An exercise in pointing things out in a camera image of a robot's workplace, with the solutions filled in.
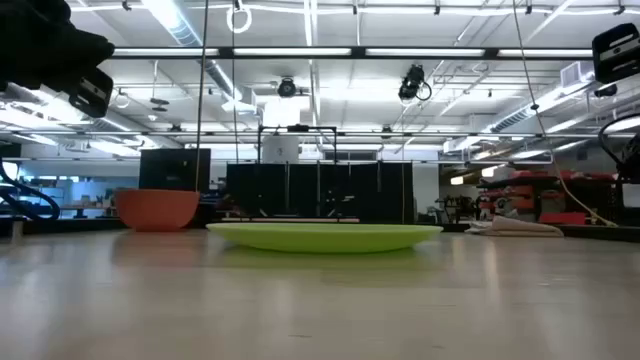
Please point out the orange bowl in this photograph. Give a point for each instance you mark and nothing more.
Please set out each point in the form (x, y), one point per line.
(156, 210)

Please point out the black cabinet panel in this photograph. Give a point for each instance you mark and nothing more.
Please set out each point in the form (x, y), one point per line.
(172, 170)

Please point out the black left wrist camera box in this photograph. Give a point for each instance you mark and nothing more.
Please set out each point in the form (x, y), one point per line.
(92, 92)

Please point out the black aluminium table frame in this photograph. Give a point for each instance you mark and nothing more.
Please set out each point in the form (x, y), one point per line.
(600, 231)

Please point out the lime green plate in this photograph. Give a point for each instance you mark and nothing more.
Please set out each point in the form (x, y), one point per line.
(325, 236)

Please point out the black overhead camera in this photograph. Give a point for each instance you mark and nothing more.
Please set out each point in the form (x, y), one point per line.
(287, 88)

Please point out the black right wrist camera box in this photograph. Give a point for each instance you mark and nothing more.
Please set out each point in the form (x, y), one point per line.
(617, 52)

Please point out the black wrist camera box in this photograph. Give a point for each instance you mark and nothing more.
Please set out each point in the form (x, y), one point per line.
(617, 52)
(92, 92)

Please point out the folded beige cloth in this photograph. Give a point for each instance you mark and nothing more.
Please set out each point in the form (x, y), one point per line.
(515, 227)

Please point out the black partition screen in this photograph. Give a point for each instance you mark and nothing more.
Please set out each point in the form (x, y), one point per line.
(320, 192)

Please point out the red storage shelf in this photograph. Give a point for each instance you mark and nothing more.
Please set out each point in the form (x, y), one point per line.
(550, 197)

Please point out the black overhead light bar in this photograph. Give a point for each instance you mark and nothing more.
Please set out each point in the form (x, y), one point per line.
(300, 52)

